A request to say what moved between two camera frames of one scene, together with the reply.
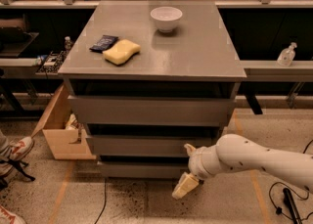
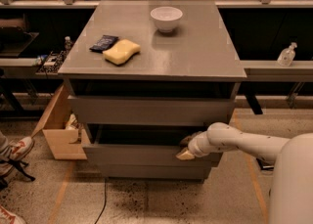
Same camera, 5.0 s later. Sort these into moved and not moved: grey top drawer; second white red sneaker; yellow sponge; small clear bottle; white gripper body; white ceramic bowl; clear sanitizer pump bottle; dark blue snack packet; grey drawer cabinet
Moved: white gripper body
Not moved: clear sanitizer pump bottle; grey drawer cabinet; yellow sponge; grey top drawer; small clear bottle; second white red sneaker; white ceramic bowl; dark blue snack packet
